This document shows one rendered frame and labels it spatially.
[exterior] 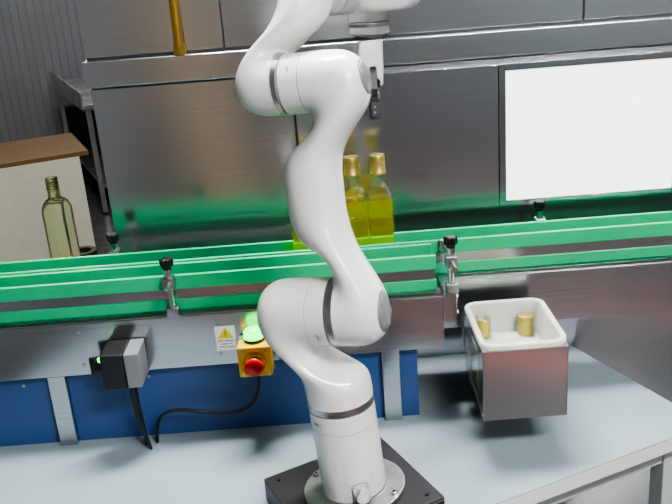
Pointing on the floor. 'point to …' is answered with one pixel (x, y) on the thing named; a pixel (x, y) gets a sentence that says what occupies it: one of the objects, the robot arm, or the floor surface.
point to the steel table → (74, 88)
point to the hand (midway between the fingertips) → (374, 109)
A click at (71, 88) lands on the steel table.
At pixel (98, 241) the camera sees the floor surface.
